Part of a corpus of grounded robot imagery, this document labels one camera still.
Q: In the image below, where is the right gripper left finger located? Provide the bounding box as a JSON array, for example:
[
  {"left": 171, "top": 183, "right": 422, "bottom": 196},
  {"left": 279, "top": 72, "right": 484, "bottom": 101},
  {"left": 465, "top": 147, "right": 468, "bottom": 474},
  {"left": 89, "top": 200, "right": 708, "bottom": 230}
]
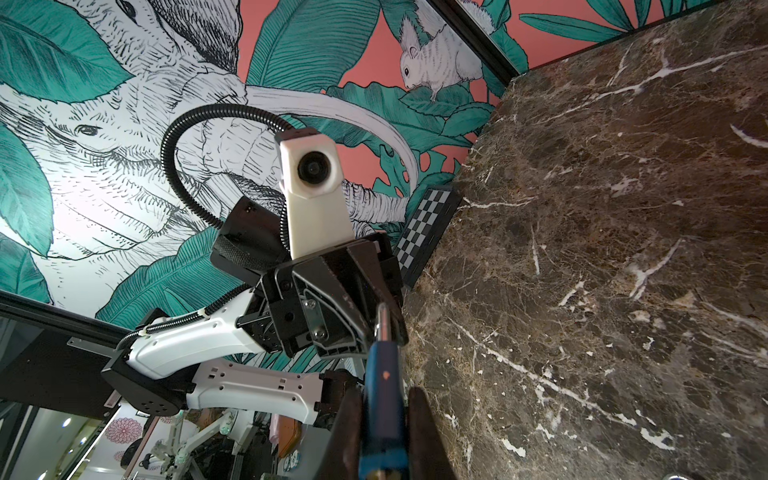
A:
[{"left": 314, "top": 388, "right": 363, "bottom": 480}]

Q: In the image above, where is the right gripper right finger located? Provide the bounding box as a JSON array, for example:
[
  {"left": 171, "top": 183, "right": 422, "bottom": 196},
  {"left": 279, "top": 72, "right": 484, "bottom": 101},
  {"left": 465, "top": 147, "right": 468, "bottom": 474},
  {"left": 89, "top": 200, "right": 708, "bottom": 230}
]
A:
[{"left": 407, "top": 387, "right": 456, "bottom": 480}]

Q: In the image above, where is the left black frame post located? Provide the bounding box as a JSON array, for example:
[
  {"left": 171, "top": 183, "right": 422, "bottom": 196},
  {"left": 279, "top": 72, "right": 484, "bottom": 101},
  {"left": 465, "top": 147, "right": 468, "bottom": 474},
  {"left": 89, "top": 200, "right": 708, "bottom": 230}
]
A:
[{"left": 426, "top": 0, "right": 520, "bottom": 86}]

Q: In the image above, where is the blue padlock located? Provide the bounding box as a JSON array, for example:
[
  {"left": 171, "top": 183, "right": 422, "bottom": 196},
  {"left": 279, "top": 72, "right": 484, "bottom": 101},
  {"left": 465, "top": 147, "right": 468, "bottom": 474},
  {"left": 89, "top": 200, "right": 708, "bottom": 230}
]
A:
[{"left": 358, "top": 303, "right": 409, "bottom": 479}]

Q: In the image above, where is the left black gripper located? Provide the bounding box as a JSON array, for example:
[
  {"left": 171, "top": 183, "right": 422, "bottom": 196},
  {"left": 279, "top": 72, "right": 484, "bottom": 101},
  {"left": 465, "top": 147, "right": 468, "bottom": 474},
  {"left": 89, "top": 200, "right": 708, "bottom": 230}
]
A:
[{"left": 238, "top": 238, "right": 409, "bottom": 359}]

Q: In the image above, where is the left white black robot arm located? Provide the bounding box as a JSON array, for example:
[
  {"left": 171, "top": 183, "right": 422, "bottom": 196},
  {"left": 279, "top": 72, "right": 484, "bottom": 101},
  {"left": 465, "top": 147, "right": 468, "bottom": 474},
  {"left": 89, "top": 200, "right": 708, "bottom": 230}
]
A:
[{"left": 102, "top": 198, "right": 408, "bottom": 428}]

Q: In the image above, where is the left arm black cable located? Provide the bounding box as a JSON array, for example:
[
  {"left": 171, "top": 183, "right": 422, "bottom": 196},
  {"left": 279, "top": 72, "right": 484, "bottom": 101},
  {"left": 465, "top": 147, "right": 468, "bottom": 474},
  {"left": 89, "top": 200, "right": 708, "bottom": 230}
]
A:
[{"left": 159, "top": 103, "right": 295, "bottom": 232}]

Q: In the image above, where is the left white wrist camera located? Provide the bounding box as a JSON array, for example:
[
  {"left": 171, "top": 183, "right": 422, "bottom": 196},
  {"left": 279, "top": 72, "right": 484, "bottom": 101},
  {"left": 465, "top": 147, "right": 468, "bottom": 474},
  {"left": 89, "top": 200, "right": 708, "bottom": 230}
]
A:
[{"left": 275, "top": 128, "right": 355, "bottom": 259}]

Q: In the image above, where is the black white checkerboard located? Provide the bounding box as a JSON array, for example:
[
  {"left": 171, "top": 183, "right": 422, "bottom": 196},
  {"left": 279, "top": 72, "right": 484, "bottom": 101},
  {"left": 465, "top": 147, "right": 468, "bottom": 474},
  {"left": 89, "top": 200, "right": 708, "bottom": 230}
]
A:
[{"left": 394, "top": 185, "right": 462, "bottom": 289}]

